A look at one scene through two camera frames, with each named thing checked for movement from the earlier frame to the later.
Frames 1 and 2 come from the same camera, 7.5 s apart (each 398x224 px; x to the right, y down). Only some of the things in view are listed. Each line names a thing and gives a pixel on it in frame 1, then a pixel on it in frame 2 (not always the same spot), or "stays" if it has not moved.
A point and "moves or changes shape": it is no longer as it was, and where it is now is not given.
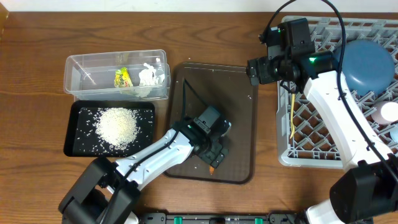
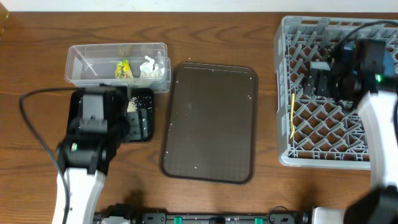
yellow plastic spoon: [292, 107] stays
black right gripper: [260, 65] → [324, 77]
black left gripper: [217, 158] → [139, 121]
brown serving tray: [230, 89] stays
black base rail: [273, 218] stays
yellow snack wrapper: [122, 78] moves or changes shape
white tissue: [148, 76] moves or changes shape
